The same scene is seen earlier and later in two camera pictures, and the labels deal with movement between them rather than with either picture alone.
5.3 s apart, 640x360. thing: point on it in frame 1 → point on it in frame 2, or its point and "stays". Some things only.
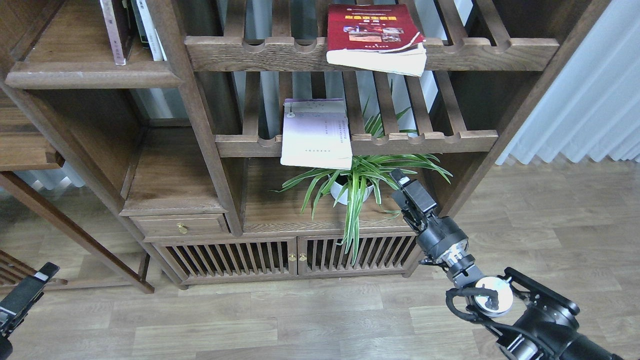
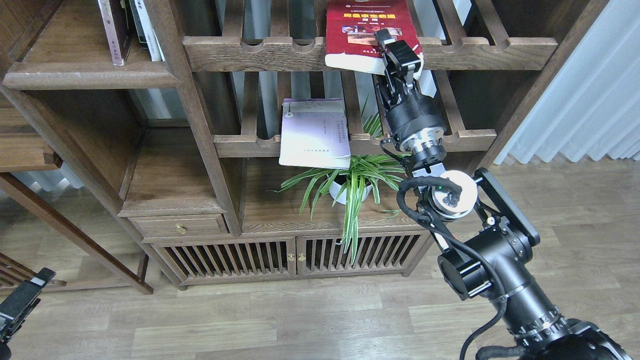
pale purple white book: x=316 y=132 stays
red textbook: x=383 y=37 stays
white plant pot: x=364 y=193 stays
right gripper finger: x=415 y=194 → x=400 y=51
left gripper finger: x=9 y=321 stays
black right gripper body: x=443 y=241 → x=415 y=113
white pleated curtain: x=593 y=108 stays
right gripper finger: x=416 y=221 → x=389 y=96
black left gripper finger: x=20 y=298 stays
